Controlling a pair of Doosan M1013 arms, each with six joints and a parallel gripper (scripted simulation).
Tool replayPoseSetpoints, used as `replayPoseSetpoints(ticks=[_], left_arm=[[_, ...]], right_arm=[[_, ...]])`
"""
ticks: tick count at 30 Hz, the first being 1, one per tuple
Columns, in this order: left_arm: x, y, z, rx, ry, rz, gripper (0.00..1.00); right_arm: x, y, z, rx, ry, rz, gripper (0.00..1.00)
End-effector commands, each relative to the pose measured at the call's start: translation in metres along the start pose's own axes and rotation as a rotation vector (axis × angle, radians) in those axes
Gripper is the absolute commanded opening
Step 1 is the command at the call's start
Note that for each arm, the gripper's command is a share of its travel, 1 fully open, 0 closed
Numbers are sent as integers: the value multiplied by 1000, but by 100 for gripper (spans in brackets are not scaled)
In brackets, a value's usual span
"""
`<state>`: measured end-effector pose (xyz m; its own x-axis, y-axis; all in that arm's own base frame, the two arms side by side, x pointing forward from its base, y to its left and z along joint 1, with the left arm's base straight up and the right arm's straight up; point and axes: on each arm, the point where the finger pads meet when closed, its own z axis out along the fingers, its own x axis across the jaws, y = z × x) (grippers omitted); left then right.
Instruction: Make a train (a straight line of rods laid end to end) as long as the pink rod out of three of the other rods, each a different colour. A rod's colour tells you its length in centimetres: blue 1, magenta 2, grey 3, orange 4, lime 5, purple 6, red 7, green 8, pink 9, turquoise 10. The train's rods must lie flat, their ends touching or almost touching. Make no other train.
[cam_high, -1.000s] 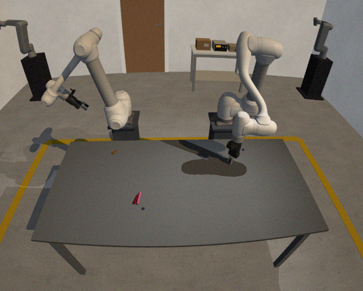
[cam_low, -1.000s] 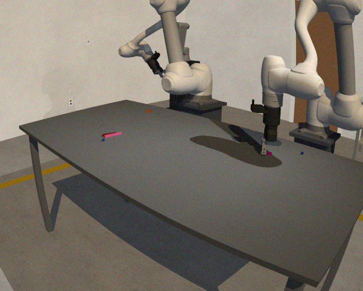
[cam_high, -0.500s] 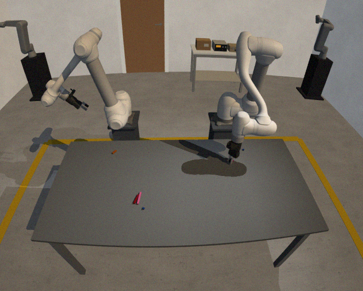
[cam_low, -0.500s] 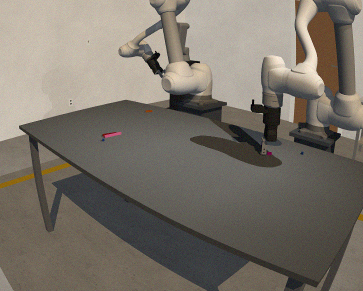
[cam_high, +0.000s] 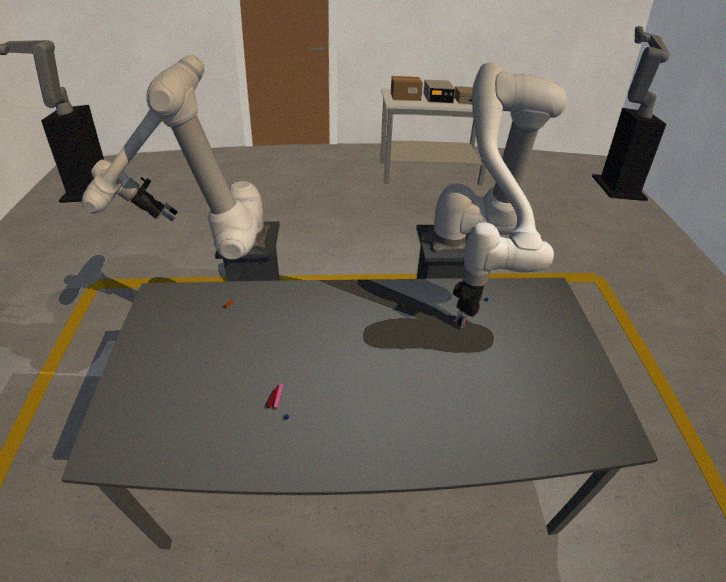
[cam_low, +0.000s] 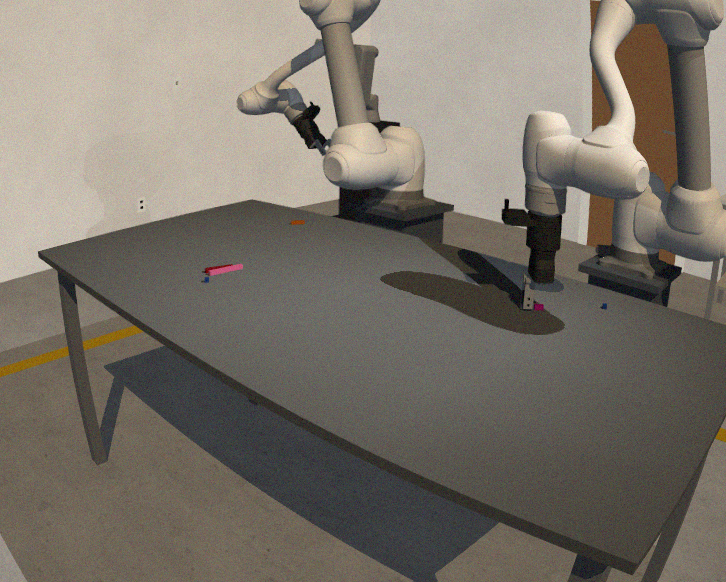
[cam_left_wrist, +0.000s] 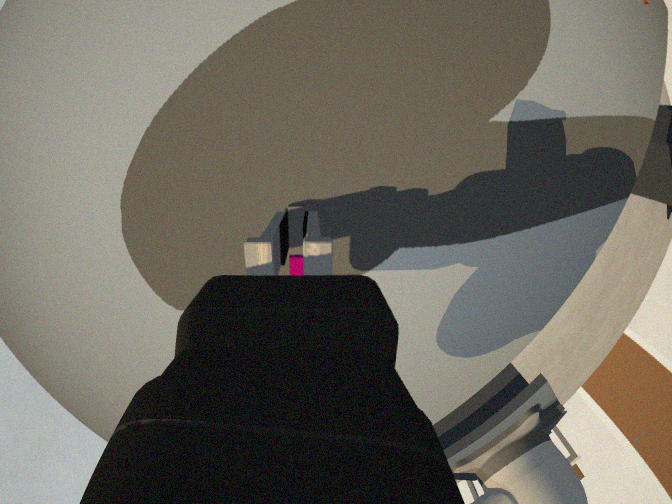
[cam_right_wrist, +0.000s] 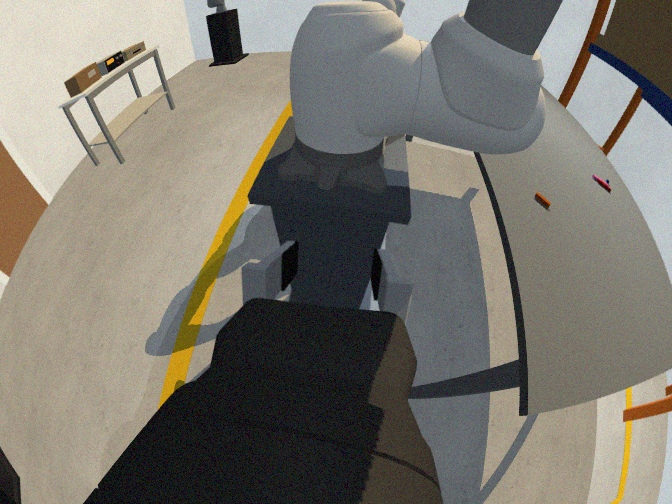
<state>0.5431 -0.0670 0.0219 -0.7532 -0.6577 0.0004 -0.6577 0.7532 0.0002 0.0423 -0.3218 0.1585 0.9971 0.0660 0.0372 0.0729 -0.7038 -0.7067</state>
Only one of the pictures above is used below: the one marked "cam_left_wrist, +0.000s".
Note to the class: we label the magenta rod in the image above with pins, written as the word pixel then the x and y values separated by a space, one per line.
pixel 296 264

